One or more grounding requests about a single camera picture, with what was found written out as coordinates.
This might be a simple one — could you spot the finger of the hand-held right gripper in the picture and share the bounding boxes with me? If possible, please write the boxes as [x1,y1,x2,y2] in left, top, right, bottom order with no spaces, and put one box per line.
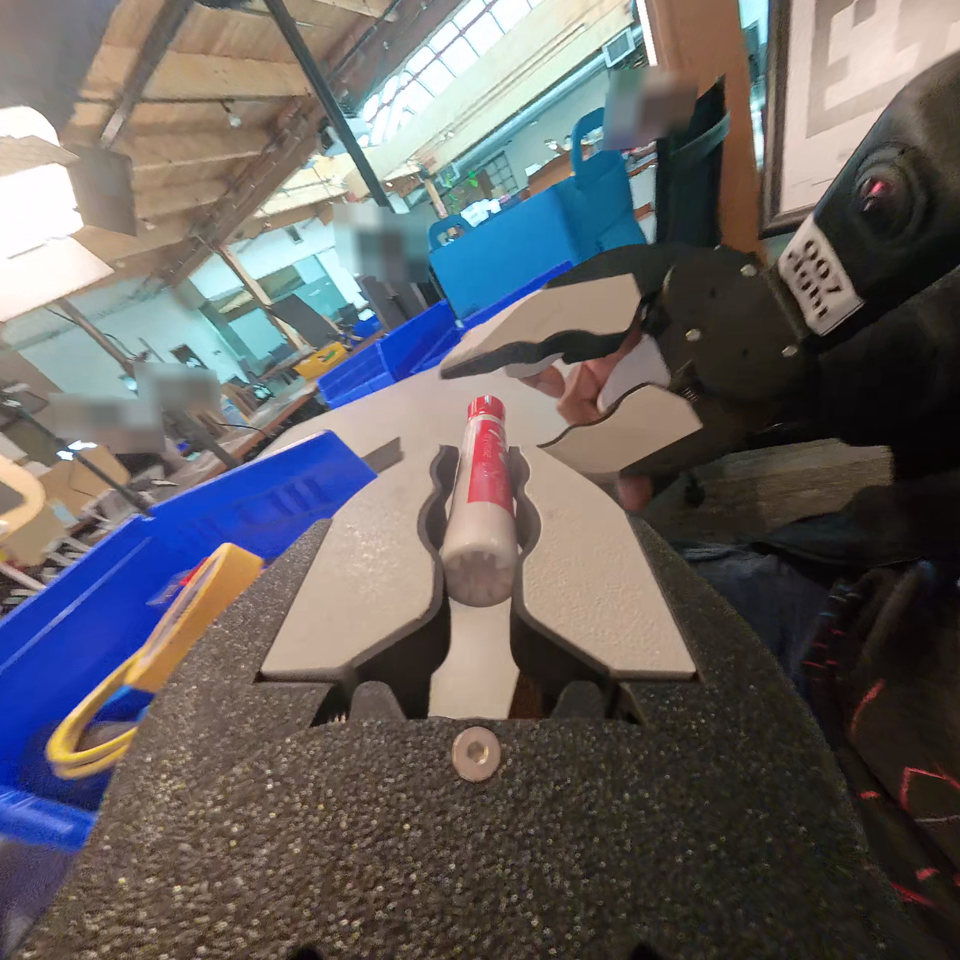
[538,382,704,477]
[438,272,645,381]

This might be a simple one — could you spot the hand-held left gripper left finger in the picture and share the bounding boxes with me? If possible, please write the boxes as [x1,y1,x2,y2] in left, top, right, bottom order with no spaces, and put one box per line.
[261,444,460,684]

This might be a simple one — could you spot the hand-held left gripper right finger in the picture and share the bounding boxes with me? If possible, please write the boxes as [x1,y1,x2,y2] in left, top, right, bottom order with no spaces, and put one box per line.
[514,447,700,684]

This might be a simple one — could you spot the red and white marker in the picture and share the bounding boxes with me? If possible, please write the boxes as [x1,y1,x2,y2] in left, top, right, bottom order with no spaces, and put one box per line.
[438,393,531,609]

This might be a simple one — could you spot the person's right hand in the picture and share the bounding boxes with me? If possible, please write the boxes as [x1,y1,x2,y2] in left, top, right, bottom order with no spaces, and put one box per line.
[523,336,655,513]

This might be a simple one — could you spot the blue storage bin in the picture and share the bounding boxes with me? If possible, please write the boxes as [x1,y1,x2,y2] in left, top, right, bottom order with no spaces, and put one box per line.
[378,300,462,384]
[318,341,400,410]
[0,431,378,849]

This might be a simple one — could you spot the yellow tape roll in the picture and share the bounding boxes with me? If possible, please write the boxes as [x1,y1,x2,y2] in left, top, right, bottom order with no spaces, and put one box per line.
[45,543,265,783]

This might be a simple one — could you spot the yellow bin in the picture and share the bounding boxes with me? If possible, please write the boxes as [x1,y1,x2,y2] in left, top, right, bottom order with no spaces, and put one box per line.
[292,342,351,379]

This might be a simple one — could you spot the cardboard box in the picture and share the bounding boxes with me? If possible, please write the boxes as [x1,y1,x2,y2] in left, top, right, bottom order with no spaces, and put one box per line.
[37,446,133,520]

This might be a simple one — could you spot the large blue tote with handle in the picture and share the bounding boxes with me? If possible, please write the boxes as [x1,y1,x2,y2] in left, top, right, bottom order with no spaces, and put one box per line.
[427,213,580,320]
[540,108,648,250]

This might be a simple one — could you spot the framed wall poster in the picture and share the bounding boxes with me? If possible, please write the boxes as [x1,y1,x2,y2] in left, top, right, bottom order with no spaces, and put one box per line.
[757,0,960,240]

